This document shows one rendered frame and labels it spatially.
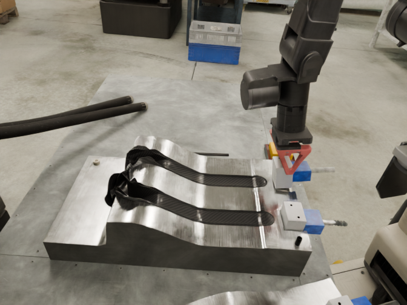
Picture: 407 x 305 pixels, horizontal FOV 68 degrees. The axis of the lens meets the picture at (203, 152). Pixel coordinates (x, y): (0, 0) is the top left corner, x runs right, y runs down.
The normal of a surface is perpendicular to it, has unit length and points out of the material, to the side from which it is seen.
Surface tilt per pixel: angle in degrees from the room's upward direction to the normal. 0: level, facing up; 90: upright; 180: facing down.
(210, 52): 91
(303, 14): 87
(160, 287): 0
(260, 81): 96
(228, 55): 91
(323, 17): 80
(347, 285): 0
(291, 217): 0
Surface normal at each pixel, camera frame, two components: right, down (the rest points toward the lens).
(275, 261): -0.04, 0.62
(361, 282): 0.07, -0.79
